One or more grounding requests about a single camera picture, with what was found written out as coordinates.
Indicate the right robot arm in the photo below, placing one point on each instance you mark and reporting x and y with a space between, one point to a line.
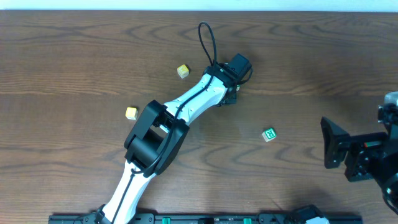
388 189

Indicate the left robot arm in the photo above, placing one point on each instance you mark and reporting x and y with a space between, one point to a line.
159 132

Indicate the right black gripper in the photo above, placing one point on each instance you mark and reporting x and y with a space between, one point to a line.
352 156

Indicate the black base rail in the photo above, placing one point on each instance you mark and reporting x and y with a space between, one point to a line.
149 218

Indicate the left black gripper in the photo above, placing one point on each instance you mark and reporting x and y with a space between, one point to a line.
231 98

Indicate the yellow block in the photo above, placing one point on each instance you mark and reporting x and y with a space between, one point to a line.
183 71
131 113

